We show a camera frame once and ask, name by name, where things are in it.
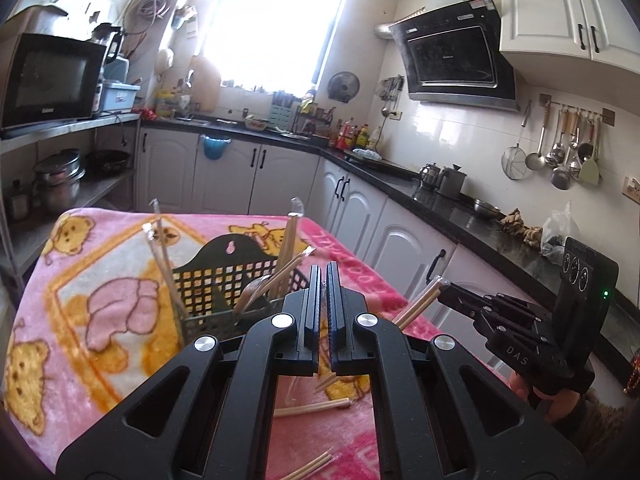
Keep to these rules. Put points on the white hanging container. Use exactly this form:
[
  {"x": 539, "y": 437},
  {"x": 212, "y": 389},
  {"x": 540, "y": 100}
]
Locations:
[{"x": 165, "y": 60}]

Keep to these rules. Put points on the steel kettle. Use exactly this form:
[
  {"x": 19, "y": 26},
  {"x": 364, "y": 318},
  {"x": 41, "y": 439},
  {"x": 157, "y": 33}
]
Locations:
[{"x": 429, "y": 177}]

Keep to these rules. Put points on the wall socket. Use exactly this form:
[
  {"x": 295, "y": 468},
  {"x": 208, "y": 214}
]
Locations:
[{"x": 632, "y": 187}]

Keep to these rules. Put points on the stacked metal pots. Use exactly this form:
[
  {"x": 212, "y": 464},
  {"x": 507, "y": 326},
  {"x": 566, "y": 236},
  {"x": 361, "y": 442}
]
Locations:
[{"x": 57, "y": 180}]

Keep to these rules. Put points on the bright window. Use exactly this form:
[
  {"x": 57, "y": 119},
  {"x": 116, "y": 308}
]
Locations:
[{"x": 270, "y": 20}]

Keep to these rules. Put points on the metal shelf rack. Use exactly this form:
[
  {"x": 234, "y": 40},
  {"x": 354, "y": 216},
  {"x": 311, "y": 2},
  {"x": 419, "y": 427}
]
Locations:
[{"x": 65, "y": 127}]

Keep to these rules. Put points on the ginger root pile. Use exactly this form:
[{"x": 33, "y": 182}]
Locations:
[{"x": 522, "y": 230}]

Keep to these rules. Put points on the black wok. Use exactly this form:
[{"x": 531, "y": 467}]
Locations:
[{"x": 107, "y": 160}]

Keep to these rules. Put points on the black plastic utensil basket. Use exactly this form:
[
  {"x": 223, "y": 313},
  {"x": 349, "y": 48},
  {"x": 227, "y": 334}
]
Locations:
[{"x": 220, "y": 280}]

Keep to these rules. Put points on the chopsticks pair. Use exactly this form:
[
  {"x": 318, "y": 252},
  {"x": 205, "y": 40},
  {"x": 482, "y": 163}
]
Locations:
[
  {"x": 165, "y": 285},
  {"x": 330, "y": 385},
  {"x": 280, "y": 277},
  {"x": 417, "y": 305},
  {"x": 291, "y": 235},
  {"x": 159, "y": 230}
]

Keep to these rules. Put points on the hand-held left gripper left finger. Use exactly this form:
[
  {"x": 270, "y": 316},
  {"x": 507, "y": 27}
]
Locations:
[{"x": 314, "y": 320}]

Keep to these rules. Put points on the green knife block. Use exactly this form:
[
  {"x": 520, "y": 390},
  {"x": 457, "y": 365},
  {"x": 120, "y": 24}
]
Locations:
[{"x": 282, "y": 112}]

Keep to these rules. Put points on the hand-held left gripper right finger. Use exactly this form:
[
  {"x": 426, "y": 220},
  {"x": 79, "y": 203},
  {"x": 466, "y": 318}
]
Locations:
[{"x": 334, "y": 320}]

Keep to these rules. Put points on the black electric kettle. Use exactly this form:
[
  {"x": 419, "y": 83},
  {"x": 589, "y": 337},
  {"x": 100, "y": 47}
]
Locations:
[{"x": 107, "y": 42}]

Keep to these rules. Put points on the blue plastic bin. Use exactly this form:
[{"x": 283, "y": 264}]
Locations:
[{"x": 117, "y": 97}]

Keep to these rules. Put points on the white cutting board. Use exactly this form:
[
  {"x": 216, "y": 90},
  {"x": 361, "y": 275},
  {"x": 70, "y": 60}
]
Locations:
[{"x": 206, "y": 85}]

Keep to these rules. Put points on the row of condiment bottles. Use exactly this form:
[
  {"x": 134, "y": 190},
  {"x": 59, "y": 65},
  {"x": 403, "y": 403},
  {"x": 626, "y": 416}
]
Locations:
[{"x": 355, "y": 135}]

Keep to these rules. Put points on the person's right forearm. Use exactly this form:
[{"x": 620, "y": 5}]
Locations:
[{"x": 605, "y": 425}]

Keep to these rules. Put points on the black countertop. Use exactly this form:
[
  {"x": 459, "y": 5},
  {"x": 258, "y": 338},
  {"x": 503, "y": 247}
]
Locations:
[{"x": 450, "y": 210}]

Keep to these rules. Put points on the blue hanging cabinet bin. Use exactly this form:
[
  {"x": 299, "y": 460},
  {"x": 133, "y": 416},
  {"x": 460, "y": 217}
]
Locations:
[{"x": 216, "y": 147}]

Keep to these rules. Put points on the hanging cooking tools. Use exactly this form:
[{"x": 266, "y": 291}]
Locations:
[{"x": 390, "y": 92}]

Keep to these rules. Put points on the steel bowl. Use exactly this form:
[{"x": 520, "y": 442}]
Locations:
[{"x": 486, "y": 207}]

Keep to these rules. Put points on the clear plastic bag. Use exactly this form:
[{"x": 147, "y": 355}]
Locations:
[{"x": 557, "y": 235}]

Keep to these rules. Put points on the pink printed bear blanket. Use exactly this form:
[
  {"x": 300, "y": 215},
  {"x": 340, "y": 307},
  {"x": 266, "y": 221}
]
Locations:
[{"x": 110, "y": 350}]

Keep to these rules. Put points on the wall fan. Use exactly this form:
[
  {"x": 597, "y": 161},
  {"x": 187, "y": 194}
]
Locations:
[{"x": 343, "y": 87}]

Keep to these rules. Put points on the white upper cabinets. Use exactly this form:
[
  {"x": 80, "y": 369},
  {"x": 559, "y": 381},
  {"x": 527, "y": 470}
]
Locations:
[{"x": 565, "y": 5}]

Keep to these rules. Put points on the row of hanging ladles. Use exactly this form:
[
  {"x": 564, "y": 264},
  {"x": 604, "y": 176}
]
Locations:
[{"x": 560, "y": 155}]

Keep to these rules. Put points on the black range hood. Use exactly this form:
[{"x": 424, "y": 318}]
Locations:
[{"x": 452, "y": 55}]

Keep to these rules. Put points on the pile of chopsticks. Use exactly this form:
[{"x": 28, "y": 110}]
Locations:
[{"x": 310, "y": 407}]

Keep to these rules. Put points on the person's right hand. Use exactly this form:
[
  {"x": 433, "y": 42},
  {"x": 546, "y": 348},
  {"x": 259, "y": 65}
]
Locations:
[{"x": 560, "y": 407}]

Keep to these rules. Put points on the black microwave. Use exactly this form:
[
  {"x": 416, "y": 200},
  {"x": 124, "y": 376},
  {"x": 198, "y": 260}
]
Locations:
[{"x": 47, "y": 80}]

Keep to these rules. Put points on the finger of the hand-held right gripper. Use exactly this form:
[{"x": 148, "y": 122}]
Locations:
[
  {"x": 500, "y": 305},
  {"x": 465, "y": 312}
]

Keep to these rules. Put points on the steel lidded pot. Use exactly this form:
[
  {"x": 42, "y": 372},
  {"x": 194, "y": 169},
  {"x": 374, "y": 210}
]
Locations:
[{"x": 452, "y": 182}]

